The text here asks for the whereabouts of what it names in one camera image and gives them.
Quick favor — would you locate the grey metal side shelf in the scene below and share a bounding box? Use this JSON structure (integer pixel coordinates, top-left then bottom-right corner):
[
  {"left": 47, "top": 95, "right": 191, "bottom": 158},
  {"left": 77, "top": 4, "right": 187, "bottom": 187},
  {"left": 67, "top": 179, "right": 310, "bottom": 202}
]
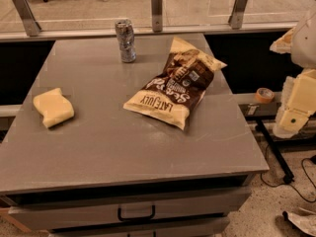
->
[{"left": 234, "top": 92, "right": 280, "bottom": 131}]

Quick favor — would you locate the left metal railing bracket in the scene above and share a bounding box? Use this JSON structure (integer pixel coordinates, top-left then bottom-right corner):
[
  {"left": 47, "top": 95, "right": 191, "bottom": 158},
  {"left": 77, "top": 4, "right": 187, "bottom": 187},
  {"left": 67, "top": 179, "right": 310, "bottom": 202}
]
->
[{"left": 12, "top": 0, "right": 41, "bottom": 37}]

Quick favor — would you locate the black cable on floor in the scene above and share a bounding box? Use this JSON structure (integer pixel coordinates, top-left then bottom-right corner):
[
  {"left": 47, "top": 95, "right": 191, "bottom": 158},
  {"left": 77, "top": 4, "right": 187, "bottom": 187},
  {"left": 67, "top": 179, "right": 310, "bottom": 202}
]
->
[{"left": 260, "top": 145, "right": 316, "bottom": 204}]

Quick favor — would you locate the grey lower drawer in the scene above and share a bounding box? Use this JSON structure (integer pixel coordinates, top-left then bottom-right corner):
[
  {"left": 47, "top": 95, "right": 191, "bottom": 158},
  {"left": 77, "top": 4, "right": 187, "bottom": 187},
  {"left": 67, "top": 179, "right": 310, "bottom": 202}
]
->
[{"left": 48, "top": 217, "right": 229, "bottom": 237}]

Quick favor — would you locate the silver drink can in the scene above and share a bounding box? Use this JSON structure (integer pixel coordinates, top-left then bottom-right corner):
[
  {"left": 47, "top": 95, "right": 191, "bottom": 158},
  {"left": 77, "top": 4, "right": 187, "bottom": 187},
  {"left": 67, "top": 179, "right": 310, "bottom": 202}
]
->
[{"left": 115, "top": 19, "right": 136, "bottom": 63}]

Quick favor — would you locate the crumpled white paper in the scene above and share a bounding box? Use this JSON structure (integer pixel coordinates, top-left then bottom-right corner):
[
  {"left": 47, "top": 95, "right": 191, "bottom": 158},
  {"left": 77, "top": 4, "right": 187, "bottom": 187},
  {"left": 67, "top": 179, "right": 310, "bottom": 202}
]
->
[{"left": 282, "top": 209, "right": 316, "bottom": 237}]

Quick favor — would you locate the metal railing bracket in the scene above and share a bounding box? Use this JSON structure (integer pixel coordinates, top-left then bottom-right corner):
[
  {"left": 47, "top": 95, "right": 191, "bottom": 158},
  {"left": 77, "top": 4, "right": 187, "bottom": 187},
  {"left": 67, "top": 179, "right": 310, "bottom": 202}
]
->
[
  {"left": 12, "top": 0, "right": 41, "bottom": 37},
  {"left": 228, "top": 0, "right": 248, "bottom": 30},
  {"left": 151, "top": 0, "right": 163, "bottom": 33}
]

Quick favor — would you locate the right metal railing bracket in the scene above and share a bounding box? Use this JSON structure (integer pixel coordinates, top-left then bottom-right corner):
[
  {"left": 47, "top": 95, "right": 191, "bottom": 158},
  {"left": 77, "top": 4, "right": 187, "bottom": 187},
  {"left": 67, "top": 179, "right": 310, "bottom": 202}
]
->
[{"left": 228, "top": 0, "right": 248, "bottom": 30}]

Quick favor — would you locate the orange tape roll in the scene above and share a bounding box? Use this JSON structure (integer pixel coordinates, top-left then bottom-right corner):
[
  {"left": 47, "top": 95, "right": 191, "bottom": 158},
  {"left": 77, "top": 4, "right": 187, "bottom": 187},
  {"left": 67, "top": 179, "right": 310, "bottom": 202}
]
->
[{"left": 255, "top": 88, "right": 275, "bottom": 104}]

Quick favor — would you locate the middle metal railing bracket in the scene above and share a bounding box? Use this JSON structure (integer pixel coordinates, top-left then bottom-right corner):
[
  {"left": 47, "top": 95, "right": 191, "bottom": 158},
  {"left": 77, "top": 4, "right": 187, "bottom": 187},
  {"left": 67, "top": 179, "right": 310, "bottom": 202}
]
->
[{"left": 151, "top": 0, "right": 163, "bottom": 33}]

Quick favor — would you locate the black drawer handle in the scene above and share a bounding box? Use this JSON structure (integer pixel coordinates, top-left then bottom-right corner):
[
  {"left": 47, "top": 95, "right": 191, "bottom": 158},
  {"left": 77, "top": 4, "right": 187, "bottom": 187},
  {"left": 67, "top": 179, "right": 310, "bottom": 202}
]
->
[{"left": 117, "top": 205, "right": 156, "bottom": 222}]

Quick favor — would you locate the yellow sponge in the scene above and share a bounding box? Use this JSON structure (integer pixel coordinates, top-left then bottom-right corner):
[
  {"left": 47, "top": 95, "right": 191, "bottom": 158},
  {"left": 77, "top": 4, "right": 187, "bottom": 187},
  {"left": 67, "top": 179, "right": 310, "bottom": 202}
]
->
[{"left": 33, "top": 88, "right": 74, "bottom": 128}]

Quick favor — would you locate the grey upper drawer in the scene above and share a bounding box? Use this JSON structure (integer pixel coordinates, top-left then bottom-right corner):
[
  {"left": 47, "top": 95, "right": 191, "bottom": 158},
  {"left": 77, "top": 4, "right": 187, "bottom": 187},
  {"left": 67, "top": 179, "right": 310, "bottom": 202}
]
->
[{"left": 9, "top": 187, "right": 251, "bottom": 230}]

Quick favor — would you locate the brown chip bag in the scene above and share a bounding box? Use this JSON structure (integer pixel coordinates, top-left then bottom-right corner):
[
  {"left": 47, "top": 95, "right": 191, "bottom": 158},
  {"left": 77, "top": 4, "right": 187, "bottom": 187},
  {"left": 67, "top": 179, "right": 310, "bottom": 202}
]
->
[{"left": 123, "top": 37, "right": 226, "bottom": 130}]

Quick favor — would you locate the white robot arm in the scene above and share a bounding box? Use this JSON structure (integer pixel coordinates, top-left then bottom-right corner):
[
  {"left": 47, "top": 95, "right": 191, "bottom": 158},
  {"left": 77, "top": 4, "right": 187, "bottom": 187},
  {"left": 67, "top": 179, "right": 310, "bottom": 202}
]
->
[{"left": 270, "top": 6, "right": 316, "bottom": 138}]

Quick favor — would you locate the black metal stand leg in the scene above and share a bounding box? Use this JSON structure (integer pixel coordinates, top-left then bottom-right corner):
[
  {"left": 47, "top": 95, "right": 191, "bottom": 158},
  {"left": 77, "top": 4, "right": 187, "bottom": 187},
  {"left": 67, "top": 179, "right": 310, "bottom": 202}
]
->
[{"left": 256, "top": 118, "right": 294, "bottom": 185}]

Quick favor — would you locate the grey drawer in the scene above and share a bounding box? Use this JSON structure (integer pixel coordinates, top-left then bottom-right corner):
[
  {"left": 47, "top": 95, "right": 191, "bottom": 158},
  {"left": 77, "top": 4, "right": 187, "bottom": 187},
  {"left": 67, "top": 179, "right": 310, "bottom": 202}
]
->
[
  {"left": 9, "top": 187, "right": 251, "bottom": 230},
  {"left": 48, "top": 217, "right": 229, "bottom": 237}
]

